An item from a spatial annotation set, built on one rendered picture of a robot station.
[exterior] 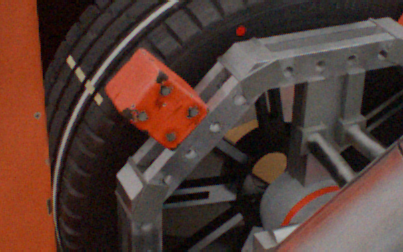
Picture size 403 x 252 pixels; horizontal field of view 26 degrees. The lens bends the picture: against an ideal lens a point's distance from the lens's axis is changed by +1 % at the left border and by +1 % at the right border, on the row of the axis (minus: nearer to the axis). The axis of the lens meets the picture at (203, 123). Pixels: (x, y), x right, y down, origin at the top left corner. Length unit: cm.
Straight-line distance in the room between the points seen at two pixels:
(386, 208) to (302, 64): 67
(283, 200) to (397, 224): 78
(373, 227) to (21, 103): 48
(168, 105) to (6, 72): 26
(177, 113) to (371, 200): 62
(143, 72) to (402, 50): 34
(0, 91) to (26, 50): 5
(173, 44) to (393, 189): 70
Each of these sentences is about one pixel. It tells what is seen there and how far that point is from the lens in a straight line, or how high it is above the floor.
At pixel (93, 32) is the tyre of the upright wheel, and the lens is 121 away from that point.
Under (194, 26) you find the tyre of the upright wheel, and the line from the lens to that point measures 109.
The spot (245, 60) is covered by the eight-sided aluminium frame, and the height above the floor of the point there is 112.
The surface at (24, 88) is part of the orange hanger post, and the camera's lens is 82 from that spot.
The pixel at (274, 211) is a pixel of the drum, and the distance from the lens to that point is 119.
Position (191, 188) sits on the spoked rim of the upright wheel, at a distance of 123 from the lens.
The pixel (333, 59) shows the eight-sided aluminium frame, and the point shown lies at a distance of 109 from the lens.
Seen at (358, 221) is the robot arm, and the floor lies 133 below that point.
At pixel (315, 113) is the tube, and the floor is 104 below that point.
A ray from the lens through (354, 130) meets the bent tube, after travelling 113.
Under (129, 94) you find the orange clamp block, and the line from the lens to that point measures 101.
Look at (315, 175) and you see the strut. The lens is 118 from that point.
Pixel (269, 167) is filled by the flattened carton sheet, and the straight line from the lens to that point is 287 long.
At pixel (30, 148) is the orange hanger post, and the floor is 113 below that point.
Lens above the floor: 158
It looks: 30 degrees down
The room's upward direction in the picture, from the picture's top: 1 degrees clockwise
